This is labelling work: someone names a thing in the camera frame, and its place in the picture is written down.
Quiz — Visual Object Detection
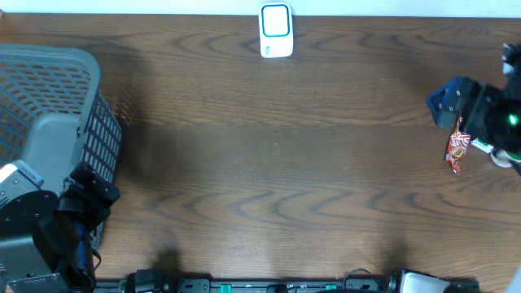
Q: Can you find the green lid jar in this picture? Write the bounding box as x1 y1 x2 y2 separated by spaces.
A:
490 150 520 168

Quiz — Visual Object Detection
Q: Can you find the white barcode scanner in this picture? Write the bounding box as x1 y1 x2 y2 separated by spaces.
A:
258 2 294 59

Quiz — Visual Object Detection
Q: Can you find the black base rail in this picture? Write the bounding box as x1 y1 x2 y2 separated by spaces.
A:
94 269 481 293

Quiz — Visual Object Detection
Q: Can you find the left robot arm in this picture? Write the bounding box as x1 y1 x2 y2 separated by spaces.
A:
1 160 120 292

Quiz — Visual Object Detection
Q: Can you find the white green toothpaste box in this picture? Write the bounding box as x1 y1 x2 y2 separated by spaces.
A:
471 138 494 154

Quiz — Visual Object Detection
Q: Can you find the grey plastic shopping basket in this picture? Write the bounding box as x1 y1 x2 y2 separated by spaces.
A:
1 45 123 211

